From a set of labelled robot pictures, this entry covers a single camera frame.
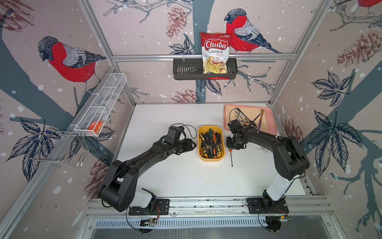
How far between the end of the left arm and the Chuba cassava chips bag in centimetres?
42

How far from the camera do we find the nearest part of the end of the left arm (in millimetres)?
680

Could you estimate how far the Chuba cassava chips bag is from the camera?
83 centimetres
